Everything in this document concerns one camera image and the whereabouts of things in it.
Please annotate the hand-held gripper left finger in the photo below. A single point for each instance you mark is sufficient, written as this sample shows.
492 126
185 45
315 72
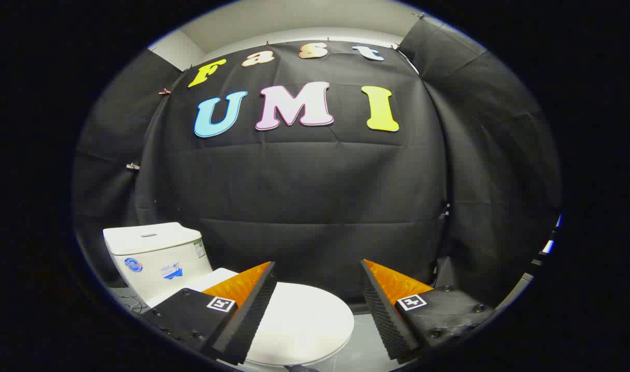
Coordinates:
245 320

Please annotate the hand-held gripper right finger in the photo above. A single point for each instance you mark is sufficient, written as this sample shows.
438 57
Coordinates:
390 323

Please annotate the white toilet lid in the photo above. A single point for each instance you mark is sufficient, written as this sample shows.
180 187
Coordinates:
304 320

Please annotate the black backdrop cloth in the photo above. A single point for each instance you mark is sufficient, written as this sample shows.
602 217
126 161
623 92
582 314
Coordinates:
304 186

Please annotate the black and white striped panel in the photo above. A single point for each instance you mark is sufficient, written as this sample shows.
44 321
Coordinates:
551 240

